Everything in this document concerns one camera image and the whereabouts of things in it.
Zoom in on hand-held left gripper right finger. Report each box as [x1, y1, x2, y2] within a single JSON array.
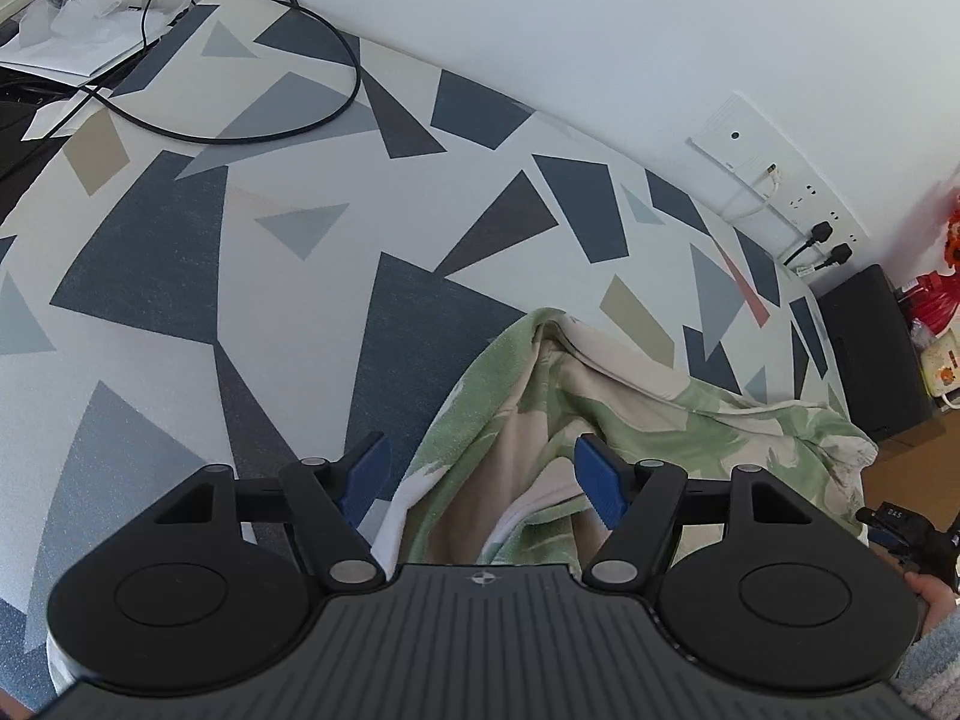
[[574, 433, 817, 592]]

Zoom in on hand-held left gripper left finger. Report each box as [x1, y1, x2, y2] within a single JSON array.
[[154, 431, 392, 590]]

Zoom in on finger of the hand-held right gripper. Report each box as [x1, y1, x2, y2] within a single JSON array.
[[857, 501, 927, 557]]

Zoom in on green beige patterned garment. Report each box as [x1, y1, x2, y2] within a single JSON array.
[[371, 306, 878, 567]]

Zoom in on person's right hand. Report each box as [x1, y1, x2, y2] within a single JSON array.
[[904, 572, 955, 638]]

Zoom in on white yellow box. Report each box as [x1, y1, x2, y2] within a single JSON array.
[[921, 330, 960, 400]]

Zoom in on black bedside cabinet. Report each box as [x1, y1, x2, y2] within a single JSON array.
[[816, 264, 935, 442]]

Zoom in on bed with geometric patterned sheet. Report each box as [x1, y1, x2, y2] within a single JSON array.
[[0, 0, 875, 691]]

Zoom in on red plastic bag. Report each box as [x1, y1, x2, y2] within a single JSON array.
[[900, 270, 960, 335]]

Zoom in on black power plug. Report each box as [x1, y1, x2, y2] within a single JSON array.
[[784, 221, 835, 267], [795, 244, 854, 278]]

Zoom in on red orange decoration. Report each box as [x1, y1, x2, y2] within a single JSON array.
[[941, 191, 960, 271]]

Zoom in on small white paper piece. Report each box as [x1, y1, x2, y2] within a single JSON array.
[[22, 101, 85, 142]]

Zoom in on white paper sheets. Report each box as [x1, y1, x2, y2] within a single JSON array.
[[0, 4, 200, 83]]

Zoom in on clear plastic bag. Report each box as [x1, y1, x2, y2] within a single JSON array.
[[19, 0, 132, 38]]

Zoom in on white charging cable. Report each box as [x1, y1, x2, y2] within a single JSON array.
[[724, 165, 785, 222]]

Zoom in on white wall socket panel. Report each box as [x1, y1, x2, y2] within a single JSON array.
[[690, 92, 871, 260]]

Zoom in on thick black cable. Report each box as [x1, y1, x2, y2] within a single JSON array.
[[45, 0, 362, 145]]

